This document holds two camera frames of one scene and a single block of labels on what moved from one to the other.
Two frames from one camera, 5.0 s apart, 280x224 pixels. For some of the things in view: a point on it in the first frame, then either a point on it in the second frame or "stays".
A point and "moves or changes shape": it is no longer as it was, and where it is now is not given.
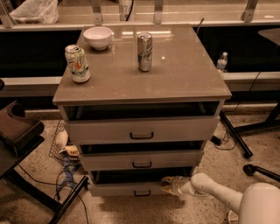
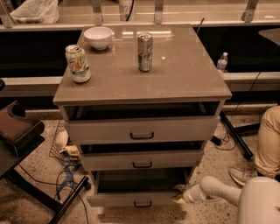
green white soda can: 77,63 stays
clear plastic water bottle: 221,62 stays
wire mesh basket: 60,152 stays
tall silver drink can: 144,51 stays
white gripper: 185,185 → 188,194
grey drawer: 130,183 moves or changes shape
